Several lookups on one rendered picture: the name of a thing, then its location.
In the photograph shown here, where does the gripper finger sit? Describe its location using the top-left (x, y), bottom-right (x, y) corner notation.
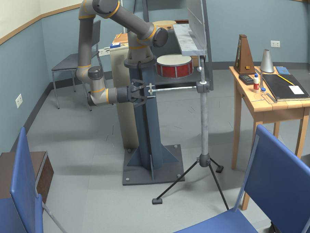
top-left (131, 93), bottom-right (156, 109)
top-left (131, 78), bottom-right (155, 94)

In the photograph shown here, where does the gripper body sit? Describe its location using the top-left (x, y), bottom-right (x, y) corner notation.
top-left (116, 85), bottom-right (133, 103)

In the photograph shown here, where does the white wing screw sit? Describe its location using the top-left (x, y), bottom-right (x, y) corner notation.
top-left (147, 83), bottom-right (197, 97)

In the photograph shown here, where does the thin grey stand shaft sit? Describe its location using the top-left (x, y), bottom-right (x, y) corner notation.
top-left (197, 55), bottom-right (205, 83)

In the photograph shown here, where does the dark grey clamp collar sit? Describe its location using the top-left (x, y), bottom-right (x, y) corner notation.
top-left (196, 81), bottom-right (209, 94)

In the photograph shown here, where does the grey metal stand desk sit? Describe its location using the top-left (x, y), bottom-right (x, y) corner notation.
top-left (172, 0), bottom-right (208, 57)

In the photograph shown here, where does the grey music stand tripod tube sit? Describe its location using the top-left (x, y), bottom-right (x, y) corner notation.
top-left (152, 91), bottom-right (230, 211)

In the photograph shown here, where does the yellow pencil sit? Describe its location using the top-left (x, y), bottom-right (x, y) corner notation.
top-left (276, 74), bottom-right (296, 86)

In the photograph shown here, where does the beige cabinet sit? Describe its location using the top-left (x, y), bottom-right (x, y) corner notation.
top-left (109, 45), bottom-right (140, 150)

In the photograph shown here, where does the red drum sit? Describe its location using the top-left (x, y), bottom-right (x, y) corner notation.
top-left (156, 54), bottom-right (194, 79)

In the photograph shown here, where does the wooden box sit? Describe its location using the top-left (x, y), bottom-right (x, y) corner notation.
top-left (114, 33), bottom-right (129, 48)

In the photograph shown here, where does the grey chair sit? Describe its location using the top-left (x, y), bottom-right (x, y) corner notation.
top-left (51, 20), bottom-right (108, 112)

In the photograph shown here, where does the tan round drum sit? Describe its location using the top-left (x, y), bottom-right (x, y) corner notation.
top-left (152, 20), bottom-right (177, 28)

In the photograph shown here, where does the black tuner device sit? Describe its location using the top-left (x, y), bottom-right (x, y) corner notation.
top-left (238, 74), bottom-right (255, 86)

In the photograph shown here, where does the brown metronome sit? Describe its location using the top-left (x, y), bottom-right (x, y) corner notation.
top-left (233, 34), bottom-right (256, 75)

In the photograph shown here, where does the white bottle red label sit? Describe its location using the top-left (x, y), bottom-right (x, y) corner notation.
top-left (253, 73), bottom-right (260, 94)

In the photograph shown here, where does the blue chair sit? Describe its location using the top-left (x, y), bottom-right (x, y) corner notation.
top-left (0, 126), bottom-right (67, 233)
top-left (173, 124), bottom-right (310, 233)

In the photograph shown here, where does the silver cone mute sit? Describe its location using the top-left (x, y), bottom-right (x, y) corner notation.
top-left (260, 49), bottom-right (275, 74)

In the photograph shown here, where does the metal ruler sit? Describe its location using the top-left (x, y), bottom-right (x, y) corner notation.
top-left (251, 93), bottom-right (278, 104)

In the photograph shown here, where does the wooden table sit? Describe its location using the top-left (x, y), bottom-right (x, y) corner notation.
top-left (229, 66), bottom-right (310, 211)

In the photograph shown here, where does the brown wooden crate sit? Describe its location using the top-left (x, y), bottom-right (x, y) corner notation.
top-left (0, 151), bottom-right (54, 205)

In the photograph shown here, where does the black folder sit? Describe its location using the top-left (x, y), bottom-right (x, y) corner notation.
top-left (262, 73), bottom-right (310, 102)

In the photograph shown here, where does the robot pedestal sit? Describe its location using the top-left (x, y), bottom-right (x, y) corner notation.
top-left (122, 58), bottom-right (186, 186)

